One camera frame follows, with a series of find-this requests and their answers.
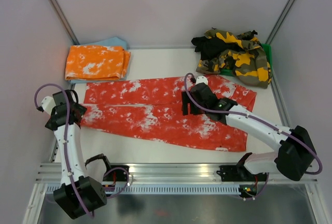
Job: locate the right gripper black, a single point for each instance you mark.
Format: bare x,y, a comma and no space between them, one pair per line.
184,106

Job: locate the folded orange tie-dye trousers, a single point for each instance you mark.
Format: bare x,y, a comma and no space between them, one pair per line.
96,62

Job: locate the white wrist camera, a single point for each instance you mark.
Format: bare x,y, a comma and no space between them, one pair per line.
201,79
47,105

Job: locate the left corner aluminium post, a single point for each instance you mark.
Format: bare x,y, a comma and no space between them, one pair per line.
64,21

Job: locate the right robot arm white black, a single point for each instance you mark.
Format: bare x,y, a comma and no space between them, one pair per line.
292,149

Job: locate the black trousers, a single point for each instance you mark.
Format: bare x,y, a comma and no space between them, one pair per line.
210,48

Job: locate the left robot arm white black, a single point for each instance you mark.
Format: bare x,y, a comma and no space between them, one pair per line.
81,191

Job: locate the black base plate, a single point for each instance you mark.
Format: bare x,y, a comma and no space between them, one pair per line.
116,173
232,173

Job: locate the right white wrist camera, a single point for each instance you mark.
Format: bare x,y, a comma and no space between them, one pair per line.
201,79

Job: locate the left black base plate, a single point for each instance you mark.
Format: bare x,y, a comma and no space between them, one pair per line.
116,173

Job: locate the aluminium front rail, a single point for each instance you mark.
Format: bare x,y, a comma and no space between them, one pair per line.
168,173

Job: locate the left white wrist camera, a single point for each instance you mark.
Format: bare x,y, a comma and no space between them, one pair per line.
47,105

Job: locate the camouflage yellow green trousers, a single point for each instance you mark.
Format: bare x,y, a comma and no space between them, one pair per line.
247,59

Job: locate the right corner aluminium post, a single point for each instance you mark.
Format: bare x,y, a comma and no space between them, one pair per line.
283,15

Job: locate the folded light blue trousers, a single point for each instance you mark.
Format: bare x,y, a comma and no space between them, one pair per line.
114,42

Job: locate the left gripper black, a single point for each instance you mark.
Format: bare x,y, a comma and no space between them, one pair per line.
81,110

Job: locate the green plastic bin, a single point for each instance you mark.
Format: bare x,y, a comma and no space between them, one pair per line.
268,52

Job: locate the red white tie-dye trousers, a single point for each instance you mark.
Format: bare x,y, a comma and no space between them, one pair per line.
151,109

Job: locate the white slotted cable duct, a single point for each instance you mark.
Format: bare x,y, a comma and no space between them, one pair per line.
183,189

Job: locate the corner aluminium post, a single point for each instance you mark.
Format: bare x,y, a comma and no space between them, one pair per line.
283,15
64,21

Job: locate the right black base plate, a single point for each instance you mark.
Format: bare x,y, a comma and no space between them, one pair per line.
232,173

